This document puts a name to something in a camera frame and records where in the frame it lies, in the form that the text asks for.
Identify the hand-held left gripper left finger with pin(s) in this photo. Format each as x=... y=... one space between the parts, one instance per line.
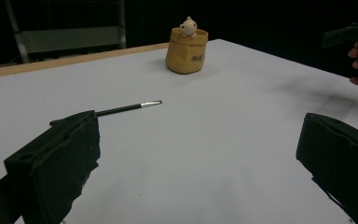
x=52 y=161

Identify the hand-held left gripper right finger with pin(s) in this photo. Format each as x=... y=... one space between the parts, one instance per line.
x=341 y=158

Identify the black pen with silver tip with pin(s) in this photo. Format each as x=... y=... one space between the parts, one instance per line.
x=121 y=109

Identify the tan fabric pen holder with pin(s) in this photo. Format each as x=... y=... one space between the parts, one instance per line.
x=185 y=53

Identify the grey metal frame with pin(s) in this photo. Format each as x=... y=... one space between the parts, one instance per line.
x=71 y=39

